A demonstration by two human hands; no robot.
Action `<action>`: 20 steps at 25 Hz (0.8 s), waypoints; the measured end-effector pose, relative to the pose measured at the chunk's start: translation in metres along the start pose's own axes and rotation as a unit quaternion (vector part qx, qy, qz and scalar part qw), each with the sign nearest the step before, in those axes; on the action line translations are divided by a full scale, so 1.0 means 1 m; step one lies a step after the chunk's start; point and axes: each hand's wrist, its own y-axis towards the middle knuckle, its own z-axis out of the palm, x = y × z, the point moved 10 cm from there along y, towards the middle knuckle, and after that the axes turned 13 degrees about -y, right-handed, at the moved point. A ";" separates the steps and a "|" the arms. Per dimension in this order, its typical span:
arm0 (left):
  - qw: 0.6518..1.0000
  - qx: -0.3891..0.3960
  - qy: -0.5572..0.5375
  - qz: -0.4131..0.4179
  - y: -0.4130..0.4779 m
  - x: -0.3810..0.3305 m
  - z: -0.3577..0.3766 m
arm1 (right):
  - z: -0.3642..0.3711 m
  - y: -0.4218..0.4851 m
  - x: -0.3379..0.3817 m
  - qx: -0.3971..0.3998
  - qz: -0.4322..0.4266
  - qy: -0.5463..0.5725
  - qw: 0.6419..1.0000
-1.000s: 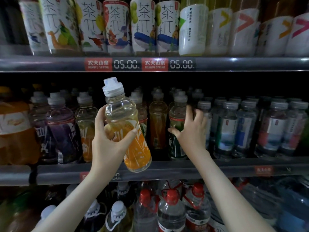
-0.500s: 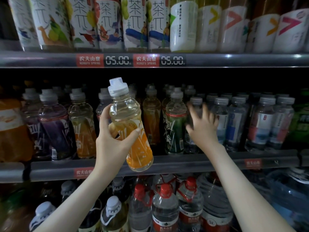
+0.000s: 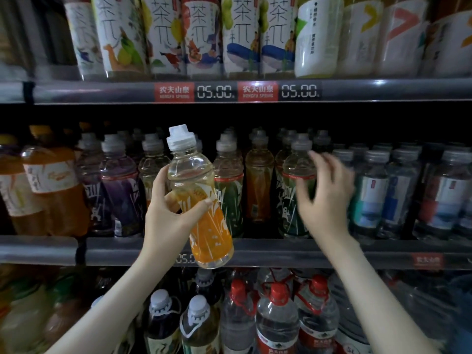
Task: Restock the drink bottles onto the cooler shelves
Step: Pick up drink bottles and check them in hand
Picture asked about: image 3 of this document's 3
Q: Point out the person's right forearm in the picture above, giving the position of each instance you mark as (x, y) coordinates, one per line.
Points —
(376, 306)

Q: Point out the person's right hand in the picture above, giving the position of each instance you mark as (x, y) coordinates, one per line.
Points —
(328, 202)

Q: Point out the green sports drink bottle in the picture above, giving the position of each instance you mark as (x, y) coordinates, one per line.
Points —
(291, 188)

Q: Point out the dark price tag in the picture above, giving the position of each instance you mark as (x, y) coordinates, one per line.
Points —
(215, 91)
(184, 258)
(299, 90)

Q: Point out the person's left forearm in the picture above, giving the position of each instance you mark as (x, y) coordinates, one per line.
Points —
(110, 313)

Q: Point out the dark grey store shelving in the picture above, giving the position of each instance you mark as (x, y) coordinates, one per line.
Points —
(295, 253)

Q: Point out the person's left hand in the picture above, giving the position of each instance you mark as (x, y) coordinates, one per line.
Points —
(166, 232)

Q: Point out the orange sports drink bottle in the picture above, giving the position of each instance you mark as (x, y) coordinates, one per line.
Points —
(203, 232)

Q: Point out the red price tag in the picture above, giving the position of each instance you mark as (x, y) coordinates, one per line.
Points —
(428, 259)
(258, 90)
(174, 91)

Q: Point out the row of large water jugs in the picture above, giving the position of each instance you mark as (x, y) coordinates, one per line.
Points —
(276, 320)

